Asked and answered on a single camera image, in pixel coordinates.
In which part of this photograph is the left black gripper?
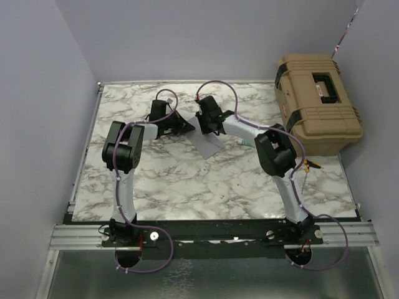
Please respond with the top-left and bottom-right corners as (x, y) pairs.
(162, 108), (196, 136)

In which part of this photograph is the grey envelope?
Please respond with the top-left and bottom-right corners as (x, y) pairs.
(186, 116), (224, 159)

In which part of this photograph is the green white glue stick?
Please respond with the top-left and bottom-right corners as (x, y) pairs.
(238, 140), (254, 148)

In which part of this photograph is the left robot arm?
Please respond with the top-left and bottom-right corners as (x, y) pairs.
(102, 100), (195, 246)

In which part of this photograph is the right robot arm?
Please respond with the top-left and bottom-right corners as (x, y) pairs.
(196, 96), (314, 244)

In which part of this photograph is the tan plastic tool case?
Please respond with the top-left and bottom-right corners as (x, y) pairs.
(274, 54), (363, 156)

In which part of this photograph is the yellow black long screwdriver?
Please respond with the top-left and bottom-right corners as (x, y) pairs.
(301, 159), (322, 193)

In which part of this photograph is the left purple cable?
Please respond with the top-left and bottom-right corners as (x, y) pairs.
(112, 88), (178, 275)

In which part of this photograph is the purple cable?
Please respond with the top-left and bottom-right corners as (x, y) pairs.
(195, 80), (349, 272)
(112, 88), (178, 275)

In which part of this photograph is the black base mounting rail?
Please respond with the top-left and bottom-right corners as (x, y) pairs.
(100, 219), (323, 260)

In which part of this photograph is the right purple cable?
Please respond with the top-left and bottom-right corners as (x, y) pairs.
(195, 80), (349, 272)

